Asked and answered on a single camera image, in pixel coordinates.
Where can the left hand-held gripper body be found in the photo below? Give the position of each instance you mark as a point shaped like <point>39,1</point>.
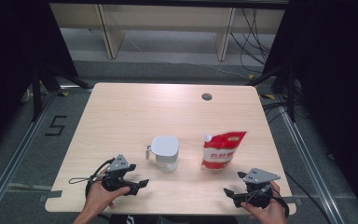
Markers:
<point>118,165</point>

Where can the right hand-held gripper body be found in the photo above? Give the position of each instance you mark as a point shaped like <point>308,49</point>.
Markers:
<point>259,176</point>

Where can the red and white spouted pouch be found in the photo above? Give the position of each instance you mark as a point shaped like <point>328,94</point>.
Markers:
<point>219,154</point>

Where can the clear jar with grey lid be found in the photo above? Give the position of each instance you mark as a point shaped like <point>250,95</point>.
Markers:
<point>165,146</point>

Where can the person's left hand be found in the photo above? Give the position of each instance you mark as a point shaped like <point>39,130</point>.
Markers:
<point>99,199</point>

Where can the person's right hand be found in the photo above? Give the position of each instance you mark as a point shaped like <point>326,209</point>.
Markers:
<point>268,214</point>

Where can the grey tape strip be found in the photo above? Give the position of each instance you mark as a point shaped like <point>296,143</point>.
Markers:
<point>53,194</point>
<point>289,200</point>

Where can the person's dark clothing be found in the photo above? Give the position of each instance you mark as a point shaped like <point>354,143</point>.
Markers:
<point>174,220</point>

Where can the yellow black tape piece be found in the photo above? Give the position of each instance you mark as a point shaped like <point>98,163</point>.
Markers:
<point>63,93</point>
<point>268,96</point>

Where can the grey table grommet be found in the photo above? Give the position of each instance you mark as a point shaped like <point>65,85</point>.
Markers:
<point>207,96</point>

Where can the black metal stand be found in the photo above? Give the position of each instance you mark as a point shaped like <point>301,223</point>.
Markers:
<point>36,93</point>
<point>290,93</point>

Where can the black curtain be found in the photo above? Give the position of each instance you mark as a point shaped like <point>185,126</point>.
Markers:
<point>9,62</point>
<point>338,77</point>

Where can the beige wooden shelf unit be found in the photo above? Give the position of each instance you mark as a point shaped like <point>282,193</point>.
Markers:
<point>167,17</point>

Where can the metal floor rail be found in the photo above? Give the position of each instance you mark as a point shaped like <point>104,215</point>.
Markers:
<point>15,152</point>
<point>304,155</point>

